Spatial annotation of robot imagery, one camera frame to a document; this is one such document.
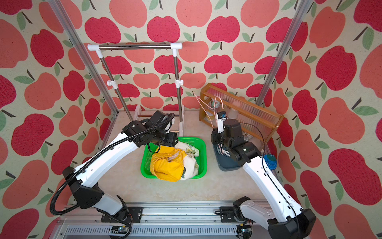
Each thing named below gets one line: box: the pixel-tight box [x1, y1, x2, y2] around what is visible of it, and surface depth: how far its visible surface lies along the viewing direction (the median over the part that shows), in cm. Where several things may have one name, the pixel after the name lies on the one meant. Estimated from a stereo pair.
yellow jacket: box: [150, 145, 187, 182], surface depth 79 cm
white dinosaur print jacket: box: [174, 141, 200, 181], surface depth 79 cm
